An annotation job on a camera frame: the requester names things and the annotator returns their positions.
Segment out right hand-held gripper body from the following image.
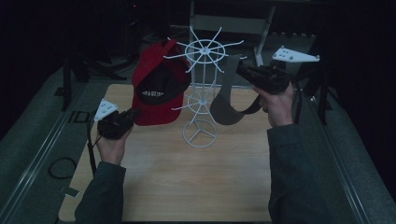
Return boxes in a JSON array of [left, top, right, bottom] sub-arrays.
[[244, 45, 321, 96]]

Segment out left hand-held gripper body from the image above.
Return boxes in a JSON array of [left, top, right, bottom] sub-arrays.
[[92, 98, 136, 140]]

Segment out red baseball cap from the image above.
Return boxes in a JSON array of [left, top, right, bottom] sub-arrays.
[[131, 38, 192, 127]]

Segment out grey sun visor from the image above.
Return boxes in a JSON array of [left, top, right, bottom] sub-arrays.
[[209, 53, 263, 126]]

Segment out white wire hat rack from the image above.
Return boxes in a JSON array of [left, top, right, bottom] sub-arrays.
[[163, 25, 248, 149]]

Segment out person's left hand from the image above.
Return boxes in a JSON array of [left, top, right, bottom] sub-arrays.
[[95, 124, 134, 166]]

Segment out person's right hand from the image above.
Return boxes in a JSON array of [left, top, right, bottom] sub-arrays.
[[252, 81, 296, 129]]

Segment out dark stand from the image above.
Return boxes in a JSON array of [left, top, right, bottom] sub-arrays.
[[54, 52, 129, 112]]

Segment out grey tape piece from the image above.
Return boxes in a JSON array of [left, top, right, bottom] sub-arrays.
[[63, 186, 80, 198]]

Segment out coiled black cable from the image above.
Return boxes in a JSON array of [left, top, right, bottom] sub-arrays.
[[48, 157, 78, 180]]

